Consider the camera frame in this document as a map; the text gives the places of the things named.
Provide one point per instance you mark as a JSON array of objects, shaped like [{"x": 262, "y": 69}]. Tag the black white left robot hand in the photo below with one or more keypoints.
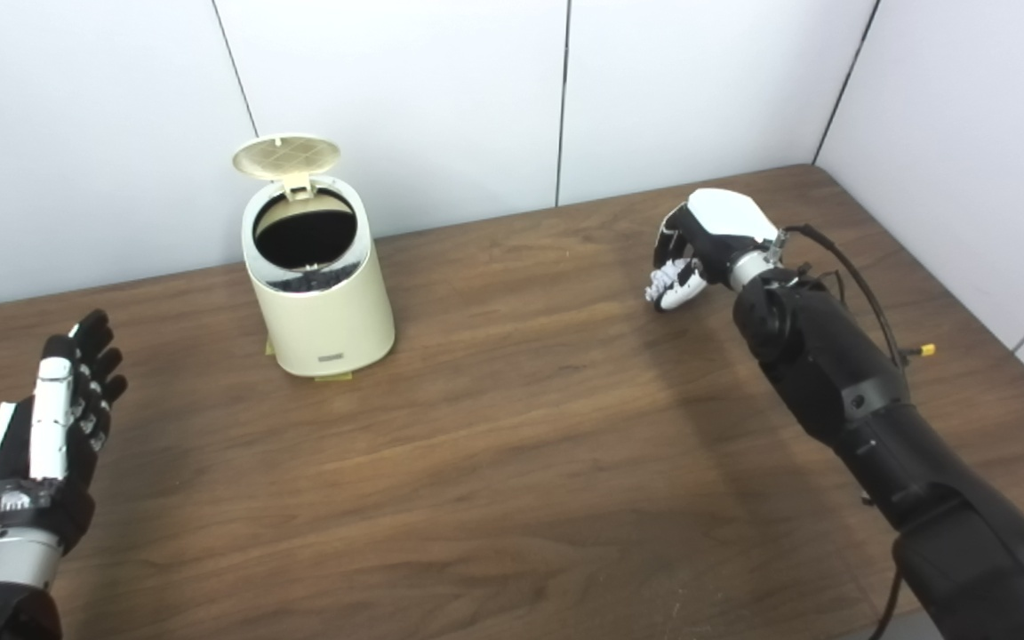
[{"x": 50, "y": 427}]

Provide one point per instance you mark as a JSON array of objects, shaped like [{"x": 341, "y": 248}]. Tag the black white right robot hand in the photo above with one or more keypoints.
[{"x": 721, "y": 222}]

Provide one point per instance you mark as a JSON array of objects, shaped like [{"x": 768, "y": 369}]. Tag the white paper ball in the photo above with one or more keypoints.
[{"x": 665, "y": 281}]

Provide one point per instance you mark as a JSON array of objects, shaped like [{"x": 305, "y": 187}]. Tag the round cream bin lid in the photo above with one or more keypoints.
[{"x": 285, "y": 156}]

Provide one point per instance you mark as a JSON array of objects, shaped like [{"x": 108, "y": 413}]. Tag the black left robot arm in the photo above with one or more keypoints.
[{"x": 5, "y": 578}]

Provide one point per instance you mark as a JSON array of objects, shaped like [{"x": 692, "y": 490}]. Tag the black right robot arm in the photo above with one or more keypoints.
[{"x": 868, "y": 409}]

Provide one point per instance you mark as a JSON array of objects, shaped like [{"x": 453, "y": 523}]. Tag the cream-colored bin body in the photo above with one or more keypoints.
[{"x": 334, "y": 311}]

